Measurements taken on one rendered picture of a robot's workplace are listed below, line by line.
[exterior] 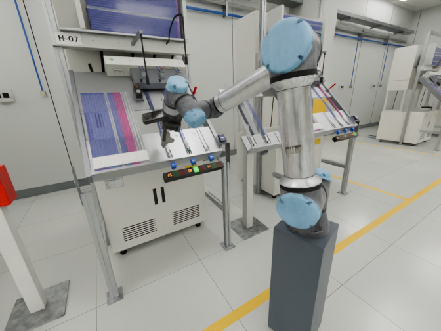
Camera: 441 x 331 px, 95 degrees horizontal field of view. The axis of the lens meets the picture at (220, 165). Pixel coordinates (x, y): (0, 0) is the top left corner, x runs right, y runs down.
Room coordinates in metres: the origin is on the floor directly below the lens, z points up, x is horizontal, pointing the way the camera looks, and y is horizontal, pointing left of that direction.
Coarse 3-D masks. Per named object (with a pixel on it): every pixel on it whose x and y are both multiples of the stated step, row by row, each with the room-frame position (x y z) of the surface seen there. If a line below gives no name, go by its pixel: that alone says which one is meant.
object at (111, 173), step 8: (200, 152) 1.08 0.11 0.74; (208, 152) 1.10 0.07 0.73; (216, 152) 1.13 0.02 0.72; (160, 160) 0.97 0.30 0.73; (168, 160) 0.98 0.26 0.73; (176, 160) 1.01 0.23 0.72; (184, 160) 1.05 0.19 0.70; (200, 160) 1.12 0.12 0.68; (120, 168) 0.87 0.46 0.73; (128, 168) 0.89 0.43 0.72; (136, 168) 0.92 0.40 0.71; (144, 168) 0.94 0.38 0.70; (152, 168) 0.97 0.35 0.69; (160, 168) 1.00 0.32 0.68; (96, 176) 0.84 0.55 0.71; (104, 176) 0.86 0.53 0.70; (112, 176) 0.88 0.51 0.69; (120, 176) 0.91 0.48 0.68
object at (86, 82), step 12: (84, 72) 1.30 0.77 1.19; (96, 72) 1.34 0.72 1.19; (84, 84) 1.23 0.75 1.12; (96, 84) 1.26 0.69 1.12; (108, 84) 1.29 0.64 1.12; (120, 84) 1.32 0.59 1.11; (132, 84) 1.36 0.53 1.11; (132, 96) 1.28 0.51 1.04; (144, 96) 1.31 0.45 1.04; (156, 96) 1.34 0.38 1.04; (144, 108) 1.23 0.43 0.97; (156, 108) 1.26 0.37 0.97
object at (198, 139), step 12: (192, 132) 1.21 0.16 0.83; (204, 132) 1.23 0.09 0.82; (156, 144) 1.06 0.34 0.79; (168, 144) 1.08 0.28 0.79; (180, 144) 1.11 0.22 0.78; (192, 144) 1.13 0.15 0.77; (204, 144) 1.16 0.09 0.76; (216, 144) 1.19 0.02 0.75; (156, 156) 1.00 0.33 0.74; (168, 156) 1.01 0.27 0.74
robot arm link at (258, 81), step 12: (252, 72) 0.76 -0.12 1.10; (264, 72) 0.71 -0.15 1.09; (240, 84) 0.77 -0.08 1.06; (252, 84) 0.74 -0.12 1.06; (264, 84) 0.72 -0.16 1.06; (216, 96) 0.84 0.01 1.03; (228, 96) 0.79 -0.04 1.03; (240, 96) 0.77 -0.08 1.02; (252, 96) 0.76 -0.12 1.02; (216, 108) 0.83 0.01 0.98; (228, 108) 0.82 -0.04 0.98
